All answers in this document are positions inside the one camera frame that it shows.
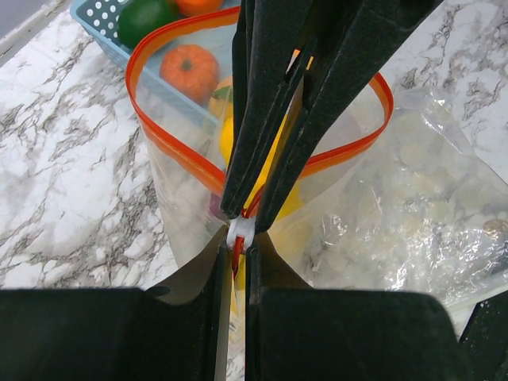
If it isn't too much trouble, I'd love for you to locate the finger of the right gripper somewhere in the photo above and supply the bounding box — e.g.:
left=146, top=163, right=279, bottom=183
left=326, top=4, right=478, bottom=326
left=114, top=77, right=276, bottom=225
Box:
left=220, top=0, right=360, bottom=219
left=256, top=1, right=440, bottom=233

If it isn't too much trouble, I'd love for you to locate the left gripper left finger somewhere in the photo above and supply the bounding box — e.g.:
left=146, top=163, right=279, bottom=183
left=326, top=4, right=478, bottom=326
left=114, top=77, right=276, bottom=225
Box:
left=1, top=230, right=232, bottom=380

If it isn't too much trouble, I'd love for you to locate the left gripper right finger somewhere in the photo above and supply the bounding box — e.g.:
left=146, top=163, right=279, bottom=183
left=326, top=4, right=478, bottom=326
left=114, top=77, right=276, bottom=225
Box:
left=245, top=233, right=463, bottom=380

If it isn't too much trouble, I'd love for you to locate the red zipper clear bag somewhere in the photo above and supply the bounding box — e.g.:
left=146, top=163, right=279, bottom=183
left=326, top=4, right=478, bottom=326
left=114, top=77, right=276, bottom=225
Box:
left=125, top=6, right=394, bottom=310

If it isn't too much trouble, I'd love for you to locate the yellow pear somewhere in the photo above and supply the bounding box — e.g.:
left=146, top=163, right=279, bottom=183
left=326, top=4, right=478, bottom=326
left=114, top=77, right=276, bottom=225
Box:
left=220, top=114, right=305, bottom=221

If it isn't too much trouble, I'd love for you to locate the blue perforated plastic basket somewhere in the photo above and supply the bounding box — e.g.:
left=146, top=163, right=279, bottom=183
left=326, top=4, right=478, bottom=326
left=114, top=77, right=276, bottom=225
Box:
left=71, top=1, right=239, bottom=124

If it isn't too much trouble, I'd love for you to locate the clear bag white zipper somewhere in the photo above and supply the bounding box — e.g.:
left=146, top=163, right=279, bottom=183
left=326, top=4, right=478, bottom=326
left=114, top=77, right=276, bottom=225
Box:
left=307, top=88, right=507, bottom=310

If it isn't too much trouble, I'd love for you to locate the yellow orange fruit front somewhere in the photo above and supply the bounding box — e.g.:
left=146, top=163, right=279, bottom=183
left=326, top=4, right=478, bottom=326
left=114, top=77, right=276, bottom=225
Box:
left=208, top=75, right=233, bottom=120

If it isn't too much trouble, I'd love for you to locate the orange tangerine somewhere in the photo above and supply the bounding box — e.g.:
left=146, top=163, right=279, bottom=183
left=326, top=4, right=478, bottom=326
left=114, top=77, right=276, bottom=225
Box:
left=160, top=44, right=220, bottom=105

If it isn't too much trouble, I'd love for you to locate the orange persimmon with leaves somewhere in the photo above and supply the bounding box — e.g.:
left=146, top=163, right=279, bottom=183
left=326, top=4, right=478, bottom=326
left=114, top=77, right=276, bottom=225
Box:
left=175, top=0, right=223, bottom=17

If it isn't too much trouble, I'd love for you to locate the green avocado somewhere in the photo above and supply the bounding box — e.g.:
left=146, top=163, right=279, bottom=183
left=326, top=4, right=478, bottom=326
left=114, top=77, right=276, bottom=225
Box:
left=117, top=0, right=179, bottom=49

